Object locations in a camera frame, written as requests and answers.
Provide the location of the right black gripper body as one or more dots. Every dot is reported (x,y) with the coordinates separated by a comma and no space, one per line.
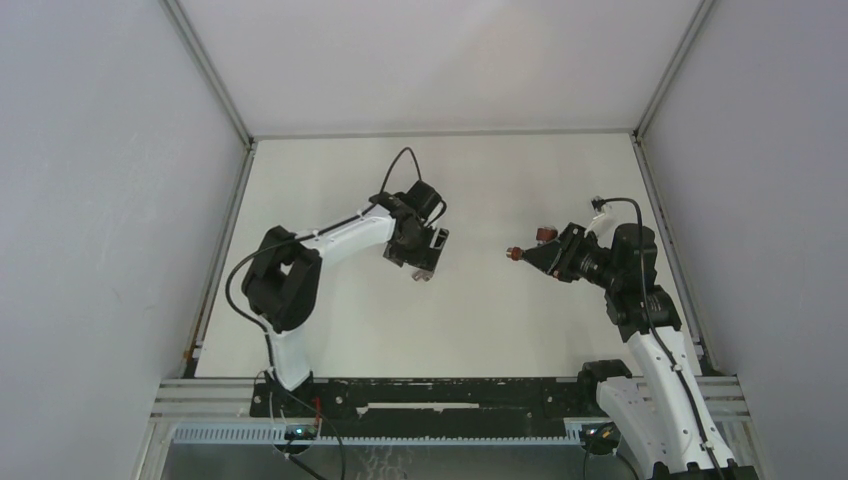
(582,258)

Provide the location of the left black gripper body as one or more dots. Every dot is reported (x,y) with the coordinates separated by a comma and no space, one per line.
(416,251)

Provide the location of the red brown water faucet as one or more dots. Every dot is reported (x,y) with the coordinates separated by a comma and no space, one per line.
(526,244)

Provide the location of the silver metal tee fitting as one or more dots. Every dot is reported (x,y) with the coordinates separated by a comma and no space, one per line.
(422,275)

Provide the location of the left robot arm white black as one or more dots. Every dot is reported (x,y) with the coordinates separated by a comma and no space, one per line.
(282,276)

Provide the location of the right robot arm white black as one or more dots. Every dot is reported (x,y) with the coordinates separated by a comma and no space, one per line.
(674,436)

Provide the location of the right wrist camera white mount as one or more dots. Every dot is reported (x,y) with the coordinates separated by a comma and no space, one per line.
(604,219)

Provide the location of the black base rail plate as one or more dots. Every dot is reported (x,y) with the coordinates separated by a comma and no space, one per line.
(474,407)

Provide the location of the white slotted cable duct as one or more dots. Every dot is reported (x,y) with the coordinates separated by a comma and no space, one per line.
(265,434)

